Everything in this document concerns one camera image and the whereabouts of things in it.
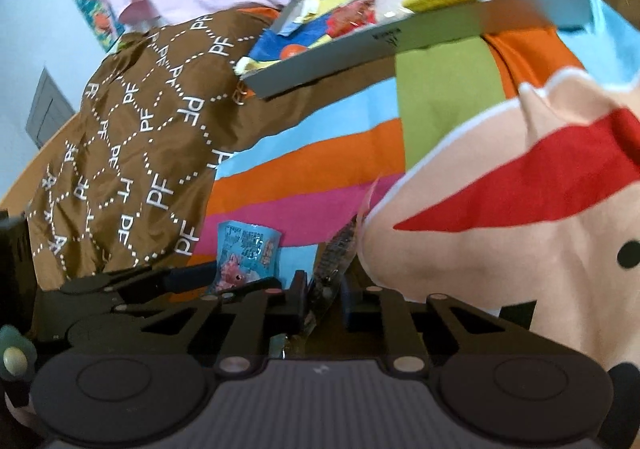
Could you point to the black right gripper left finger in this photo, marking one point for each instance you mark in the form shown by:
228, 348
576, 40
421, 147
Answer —
232, 335

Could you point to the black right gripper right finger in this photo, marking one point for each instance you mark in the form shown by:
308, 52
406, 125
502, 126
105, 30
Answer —
393, 336

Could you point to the blue snack packet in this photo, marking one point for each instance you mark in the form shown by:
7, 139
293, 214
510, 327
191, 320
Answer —
246, 253

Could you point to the dark dried-fruit snack packet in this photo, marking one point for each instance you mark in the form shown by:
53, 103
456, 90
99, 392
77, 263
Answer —
335, 257

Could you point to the orange jelly cup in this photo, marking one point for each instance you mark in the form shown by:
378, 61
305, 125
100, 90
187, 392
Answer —
291, 50

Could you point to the red square snack packet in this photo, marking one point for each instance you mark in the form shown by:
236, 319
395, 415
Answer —
347, 18

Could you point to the clear rice cracker pack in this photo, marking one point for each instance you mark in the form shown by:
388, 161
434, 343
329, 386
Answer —
390, 10

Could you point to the colourful cartoon bedsheet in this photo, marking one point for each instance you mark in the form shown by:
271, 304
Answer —
501, 170

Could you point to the brown PF patterned blanket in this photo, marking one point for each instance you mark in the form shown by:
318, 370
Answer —
126, 182

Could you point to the grey cartoon-lined tray box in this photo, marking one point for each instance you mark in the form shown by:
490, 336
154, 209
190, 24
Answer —
303, 22

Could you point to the wooden bed frame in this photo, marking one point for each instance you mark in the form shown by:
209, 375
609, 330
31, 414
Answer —
23, 189

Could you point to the grey wall panel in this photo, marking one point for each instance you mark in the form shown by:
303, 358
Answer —
49, 112

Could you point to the colourful wall poster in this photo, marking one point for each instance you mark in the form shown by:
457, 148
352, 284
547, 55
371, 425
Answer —
102, 21

